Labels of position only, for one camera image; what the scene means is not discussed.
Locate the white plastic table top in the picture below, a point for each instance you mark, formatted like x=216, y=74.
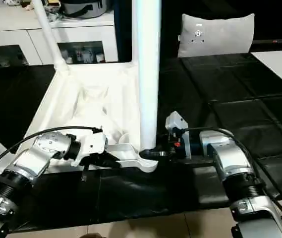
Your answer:
x=86, y=99

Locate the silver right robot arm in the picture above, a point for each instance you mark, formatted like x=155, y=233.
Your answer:
x=230, y=163

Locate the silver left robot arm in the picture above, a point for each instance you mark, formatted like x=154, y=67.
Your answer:
x=34, y=158

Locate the black work mat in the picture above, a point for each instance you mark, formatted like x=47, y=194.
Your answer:
x=240, y=104

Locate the grey pillow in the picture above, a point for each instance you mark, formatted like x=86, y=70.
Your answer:
x=217, y=34

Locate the white flat board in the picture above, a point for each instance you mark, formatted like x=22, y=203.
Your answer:
x=279, y=67

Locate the white cabinet with glass doors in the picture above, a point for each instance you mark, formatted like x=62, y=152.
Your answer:
x=7, y=34

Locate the grey black bag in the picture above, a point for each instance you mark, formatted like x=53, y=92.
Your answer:
x=81, y=7

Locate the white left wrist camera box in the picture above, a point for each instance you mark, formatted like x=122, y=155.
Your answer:
x=93, y=143

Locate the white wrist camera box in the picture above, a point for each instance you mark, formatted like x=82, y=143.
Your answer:
x=176, y=124
x=93, y=143

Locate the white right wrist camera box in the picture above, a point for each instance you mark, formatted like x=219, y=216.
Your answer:
x=176, y=124

